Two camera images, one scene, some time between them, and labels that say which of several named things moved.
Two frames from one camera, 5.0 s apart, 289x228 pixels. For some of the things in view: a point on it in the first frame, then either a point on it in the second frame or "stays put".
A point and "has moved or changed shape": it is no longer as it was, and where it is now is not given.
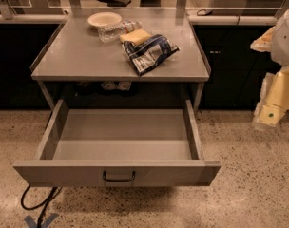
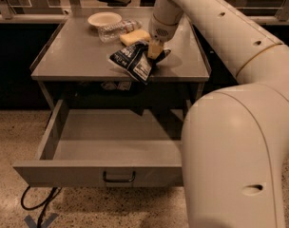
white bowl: x=104 y=18 stays put
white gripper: x=285 y=41 → x=161 y=31
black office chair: x=112 y=0 stays put
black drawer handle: x=118 y=180 stays put
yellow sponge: x=137 y=36 stays put
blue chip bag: x=148 y=54 has moved or changed shape
